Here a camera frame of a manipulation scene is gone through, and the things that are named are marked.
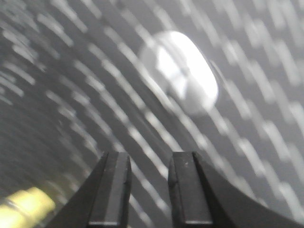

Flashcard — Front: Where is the yellow toggle switch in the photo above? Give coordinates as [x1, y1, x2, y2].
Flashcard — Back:
[0, 187, 56, 228]

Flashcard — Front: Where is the black perforated pegboard panel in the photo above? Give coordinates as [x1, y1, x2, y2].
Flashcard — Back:
[0, 0, 304, 228]

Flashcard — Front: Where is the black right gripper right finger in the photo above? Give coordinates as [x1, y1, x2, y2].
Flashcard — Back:
[168, 152, 303, 228]

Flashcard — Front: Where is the black selector knob silver ring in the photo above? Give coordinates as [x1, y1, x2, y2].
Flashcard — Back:
[139, 30, 219, 116]

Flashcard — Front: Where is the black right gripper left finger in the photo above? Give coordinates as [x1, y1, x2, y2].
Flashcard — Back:
[47, 152, 132, 228]

